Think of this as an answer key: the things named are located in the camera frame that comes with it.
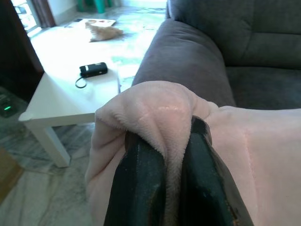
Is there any white printed floor mat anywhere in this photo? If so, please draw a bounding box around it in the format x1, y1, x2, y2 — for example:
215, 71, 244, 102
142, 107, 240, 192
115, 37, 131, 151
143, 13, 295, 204
64, 18, 117, 29

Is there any brown curtain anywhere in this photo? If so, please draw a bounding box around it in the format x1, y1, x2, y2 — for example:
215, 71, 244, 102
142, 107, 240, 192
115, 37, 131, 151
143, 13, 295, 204
31, 0, 57, 29

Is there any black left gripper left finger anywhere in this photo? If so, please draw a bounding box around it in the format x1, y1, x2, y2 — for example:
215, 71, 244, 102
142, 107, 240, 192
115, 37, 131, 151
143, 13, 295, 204
107, 130, 170, 226

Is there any black camera with strap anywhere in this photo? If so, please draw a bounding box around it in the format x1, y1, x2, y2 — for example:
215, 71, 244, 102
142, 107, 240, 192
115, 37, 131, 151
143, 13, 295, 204
75, 62, 109, 89

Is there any dark wooden cabinet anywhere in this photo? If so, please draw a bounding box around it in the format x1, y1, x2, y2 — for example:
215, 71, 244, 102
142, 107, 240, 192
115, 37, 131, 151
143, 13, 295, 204
0, 0, 45, 102

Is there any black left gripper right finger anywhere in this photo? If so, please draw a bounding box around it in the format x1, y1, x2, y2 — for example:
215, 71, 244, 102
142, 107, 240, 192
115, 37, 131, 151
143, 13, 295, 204
182, 116, 253, 226

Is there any teal plastic stool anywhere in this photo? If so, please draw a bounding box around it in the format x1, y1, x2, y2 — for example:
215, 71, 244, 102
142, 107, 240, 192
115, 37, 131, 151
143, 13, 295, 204
77, 0, 114, 14

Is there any pink plush pillow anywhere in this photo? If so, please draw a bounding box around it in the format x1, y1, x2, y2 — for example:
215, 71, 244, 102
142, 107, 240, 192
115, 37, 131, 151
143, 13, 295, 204
85, 81, 301, 226

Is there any white square side table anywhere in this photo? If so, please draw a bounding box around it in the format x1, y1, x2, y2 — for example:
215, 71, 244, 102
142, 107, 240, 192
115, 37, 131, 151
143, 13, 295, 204
18, 68, 121, 168

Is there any black device with green light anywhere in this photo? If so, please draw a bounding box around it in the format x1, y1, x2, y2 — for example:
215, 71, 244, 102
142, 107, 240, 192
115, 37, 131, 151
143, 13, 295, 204
0, 86, 29, 119

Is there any dark grey fabric sofa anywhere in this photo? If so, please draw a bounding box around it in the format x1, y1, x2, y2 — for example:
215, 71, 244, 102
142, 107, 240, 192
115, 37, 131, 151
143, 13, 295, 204
130, 0, 301, 110

